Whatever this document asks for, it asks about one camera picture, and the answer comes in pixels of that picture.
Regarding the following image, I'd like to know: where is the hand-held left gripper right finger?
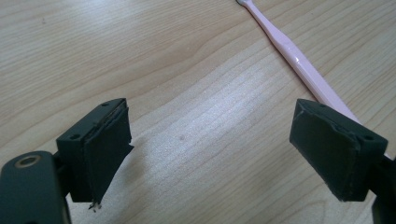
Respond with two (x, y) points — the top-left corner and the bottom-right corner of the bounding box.
(289, 98), (389, 203)

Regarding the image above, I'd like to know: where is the pink toothbrush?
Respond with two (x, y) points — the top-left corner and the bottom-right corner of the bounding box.
(235, 0), (394, 161)

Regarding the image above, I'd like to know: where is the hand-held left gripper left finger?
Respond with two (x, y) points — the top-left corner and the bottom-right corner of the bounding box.
(56, 98), (134, 205)

